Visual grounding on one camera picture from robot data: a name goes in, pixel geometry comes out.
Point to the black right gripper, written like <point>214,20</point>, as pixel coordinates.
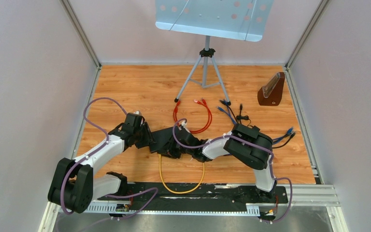
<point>169,150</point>

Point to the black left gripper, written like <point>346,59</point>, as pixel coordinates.
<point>146,128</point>

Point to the black spare switch box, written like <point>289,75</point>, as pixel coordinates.
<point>161,137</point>

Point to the black power adapter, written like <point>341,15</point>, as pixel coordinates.
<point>240,119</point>

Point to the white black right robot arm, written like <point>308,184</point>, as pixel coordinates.
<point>246,144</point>

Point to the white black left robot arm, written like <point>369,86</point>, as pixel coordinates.
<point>74,185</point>

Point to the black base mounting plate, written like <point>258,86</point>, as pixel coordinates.
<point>207,198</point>

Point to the brown wooden metronome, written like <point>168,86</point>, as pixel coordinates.
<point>271,93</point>

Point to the light blue music stand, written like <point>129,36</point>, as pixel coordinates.
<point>243,20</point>

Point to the aluminium frame rail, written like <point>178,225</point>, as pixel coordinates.
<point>311,208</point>

